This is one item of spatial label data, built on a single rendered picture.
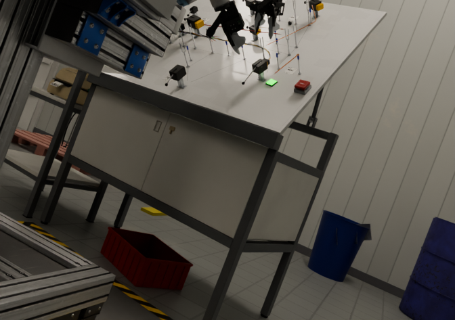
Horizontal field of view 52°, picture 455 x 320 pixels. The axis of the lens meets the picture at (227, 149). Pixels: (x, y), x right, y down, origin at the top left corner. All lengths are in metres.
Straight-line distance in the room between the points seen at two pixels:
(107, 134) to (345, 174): 2.91
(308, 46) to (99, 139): 1.15
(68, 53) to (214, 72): 1.01
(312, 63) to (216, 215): 0.83
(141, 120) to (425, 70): 3.30
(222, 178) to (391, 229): 3.00
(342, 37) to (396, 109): 2.54
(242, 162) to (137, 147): 0.59
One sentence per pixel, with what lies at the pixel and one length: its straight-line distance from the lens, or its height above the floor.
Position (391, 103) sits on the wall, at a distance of 4.87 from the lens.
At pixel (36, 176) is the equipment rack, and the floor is 0.22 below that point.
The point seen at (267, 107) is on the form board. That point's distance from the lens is 1.98.
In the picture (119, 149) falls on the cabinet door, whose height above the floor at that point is 0.54.
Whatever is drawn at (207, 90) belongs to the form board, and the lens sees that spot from 2.15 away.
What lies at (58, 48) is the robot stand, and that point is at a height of 0.83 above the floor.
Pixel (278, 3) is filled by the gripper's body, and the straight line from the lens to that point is 2.05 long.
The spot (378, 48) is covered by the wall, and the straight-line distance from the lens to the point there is 5.02.
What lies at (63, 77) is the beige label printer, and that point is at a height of 0.77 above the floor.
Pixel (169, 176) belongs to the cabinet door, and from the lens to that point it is 2.13.
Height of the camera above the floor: 0.75
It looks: level
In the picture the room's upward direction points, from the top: 21 degrees clockwise
